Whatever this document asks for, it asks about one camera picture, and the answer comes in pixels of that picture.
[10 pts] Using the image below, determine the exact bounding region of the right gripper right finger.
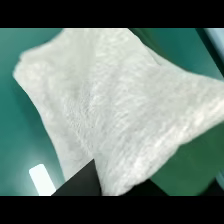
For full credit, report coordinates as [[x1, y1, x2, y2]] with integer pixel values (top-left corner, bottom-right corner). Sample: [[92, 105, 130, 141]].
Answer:
[[124, 178, 169, 197]]

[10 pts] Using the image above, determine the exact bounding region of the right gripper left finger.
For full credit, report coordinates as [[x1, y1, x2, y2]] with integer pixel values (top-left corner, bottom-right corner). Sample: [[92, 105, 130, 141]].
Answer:
[[51, 158, 102, 197]]

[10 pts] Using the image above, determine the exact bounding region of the light grey garment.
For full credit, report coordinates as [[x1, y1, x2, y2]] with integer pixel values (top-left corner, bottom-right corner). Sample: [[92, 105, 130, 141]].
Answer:
[[12, 27, 224, 197]]

